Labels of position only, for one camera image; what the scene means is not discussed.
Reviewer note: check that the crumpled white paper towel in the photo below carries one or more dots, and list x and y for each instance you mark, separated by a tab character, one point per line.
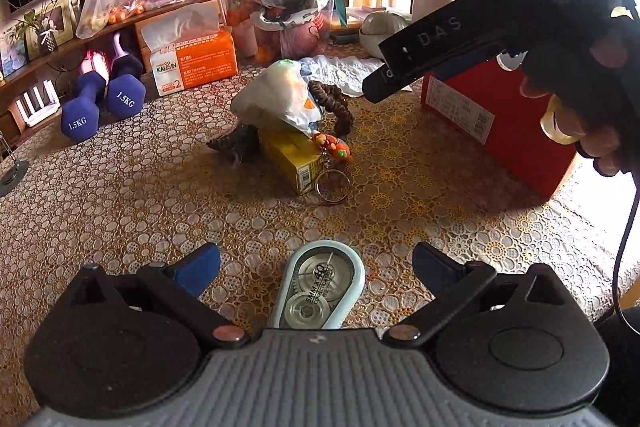
350	72

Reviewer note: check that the red cardboard box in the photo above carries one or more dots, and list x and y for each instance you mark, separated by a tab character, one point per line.
505	122

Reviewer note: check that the beige mug with steel rim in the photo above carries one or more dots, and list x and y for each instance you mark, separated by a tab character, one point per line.
435	1

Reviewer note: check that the white router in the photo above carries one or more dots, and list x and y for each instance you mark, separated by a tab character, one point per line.
35	102

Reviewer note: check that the clear tape roll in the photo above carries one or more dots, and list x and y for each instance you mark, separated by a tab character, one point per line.
557	122

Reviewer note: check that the small plant in dark vase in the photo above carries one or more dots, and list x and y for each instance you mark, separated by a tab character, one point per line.
46	39

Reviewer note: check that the pink mug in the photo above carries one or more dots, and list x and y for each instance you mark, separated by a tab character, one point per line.
302	37

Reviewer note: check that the blue dumbbell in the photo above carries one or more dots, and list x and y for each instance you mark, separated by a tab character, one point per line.
82	114
125	94

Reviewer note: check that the pink bag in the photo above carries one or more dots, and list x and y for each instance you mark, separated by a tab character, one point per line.
94	64

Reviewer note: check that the round olive container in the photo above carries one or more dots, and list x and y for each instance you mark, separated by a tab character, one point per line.
382	32

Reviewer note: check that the orange white tissue box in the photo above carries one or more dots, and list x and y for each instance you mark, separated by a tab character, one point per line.
200	62

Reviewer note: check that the small yellow box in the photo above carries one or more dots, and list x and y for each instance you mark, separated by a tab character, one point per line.
292	159

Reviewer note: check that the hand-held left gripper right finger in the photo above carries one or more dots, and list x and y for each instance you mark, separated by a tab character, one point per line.
436	266

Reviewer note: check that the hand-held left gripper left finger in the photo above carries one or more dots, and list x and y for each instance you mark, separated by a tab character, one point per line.
197	269

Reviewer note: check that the yellowish plastic bag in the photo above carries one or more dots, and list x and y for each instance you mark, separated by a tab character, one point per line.
92	14

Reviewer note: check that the beige lace tablecloth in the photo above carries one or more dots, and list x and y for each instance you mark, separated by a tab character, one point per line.
125	217

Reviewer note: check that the bag of oranges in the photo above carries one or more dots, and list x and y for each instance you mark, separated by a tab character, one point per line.
125	12

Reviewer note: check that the wooden television cabinet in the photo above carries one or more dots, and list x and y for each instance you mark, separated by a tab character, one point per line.
30	72

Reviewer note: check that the black round-base stand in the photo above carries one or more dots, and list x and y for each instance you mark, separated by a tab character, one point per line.
12	172

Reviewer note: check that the wooden photo frame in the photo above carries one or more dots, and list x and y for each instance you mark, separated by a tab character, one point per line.
62	24

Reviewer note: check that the small photo frame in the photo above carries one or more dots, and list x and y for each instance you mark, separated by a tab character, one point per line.
12	52

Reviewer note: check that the white printed plastic bag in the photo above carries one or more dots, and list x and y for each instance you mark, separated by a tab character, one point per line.
272	97

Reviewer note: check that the plastic-covered container with bag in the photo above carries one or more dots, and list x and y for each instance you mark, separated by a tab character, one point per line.
285	7

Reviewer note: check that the pale blue correction tape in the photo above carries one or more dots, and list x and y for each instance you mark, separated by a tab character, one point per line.
320	284

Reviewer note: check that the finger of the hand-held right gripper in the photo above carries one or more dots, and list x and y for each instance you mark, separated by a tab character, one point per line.
382	86

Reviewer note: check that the person's right hand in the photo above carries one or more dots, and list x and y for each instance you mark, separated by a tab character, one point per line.
585	32

